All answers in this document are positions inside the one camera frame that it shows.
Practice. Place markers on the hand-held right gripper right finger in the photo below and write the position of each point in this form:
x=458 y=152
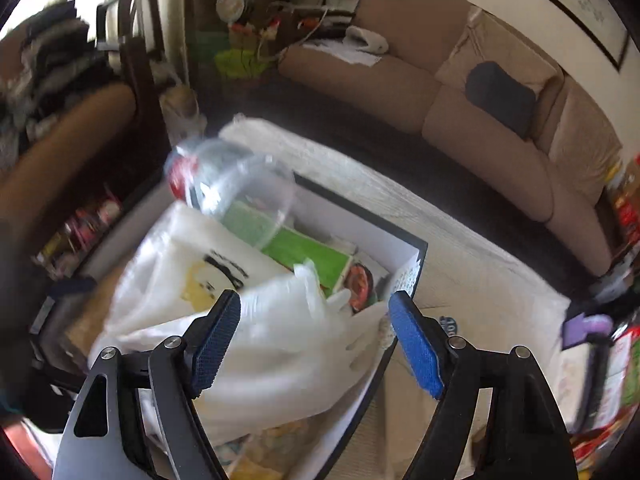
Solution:
x=417 y=345

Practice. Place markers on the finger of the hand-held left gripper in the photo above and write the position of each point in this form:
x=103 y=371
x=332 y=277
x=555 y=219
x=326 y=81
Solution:
x=72 y=286

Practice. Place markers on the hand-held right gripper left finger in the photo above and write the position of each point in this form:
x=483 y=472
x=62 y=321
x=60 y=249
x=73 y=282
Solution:
x=215 y=345

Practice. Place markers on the white plastic bag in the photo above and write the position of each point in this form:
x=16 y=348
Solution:
x=280 y=360

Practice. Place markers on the food picture snack bag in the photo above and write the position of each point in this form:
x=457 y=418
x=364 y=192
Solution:
x=362 y=285

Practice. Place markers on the dark blue cardboard box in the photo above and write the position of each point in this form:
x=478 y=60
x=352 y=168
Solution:
x=407 y=260

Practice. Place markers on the green snack bag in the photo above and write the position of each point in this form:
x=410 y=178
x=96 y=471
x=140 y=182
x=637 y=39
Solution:
x=305 y=260

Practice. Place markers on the clear plastic container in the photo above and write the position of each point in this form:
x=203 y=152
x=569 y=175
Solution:
x=235 y=180

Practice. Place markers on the wooden armchair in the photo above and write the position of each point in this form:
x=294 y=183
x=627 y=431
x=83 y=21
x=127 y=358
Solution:
x=75 y=160

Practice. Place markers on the pile of clothes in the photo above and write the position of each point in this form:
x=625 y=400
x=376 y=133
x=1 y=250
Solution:
x=50 y=60

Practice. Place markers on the brown sofa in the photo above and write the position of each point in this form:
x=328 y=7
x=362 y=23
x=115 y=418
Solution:
x=400 y=90

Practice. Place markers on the dark blue lumbar cushion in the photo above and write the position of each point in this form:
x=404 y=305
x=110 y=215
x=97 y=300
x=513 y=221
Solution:
x=500 y=95

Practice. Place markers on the green shopping bag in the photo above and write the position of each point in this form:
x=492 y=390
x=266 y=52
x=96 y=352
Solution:
x=242 y=62

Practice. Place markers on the white papers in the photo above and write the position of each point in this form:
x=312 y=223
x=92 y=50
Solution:
x=345 y=54

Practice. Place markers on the white cuff device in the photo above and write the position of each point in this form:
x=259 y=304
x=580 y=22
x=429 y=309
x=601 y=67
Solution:
x=367 y=40

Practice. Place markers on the beige cushion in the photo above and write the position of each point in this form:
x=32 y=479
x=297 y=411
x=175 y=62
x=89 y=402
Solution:
x=500 y=45

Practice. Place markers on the round biscuit tin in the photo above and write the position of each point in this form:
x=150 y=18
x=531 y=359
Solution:
x=230 y=5

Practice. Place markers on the framed ink painting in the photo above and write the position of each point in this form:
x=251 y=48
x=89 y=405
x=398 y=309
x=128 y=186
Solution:
x=575 y=5

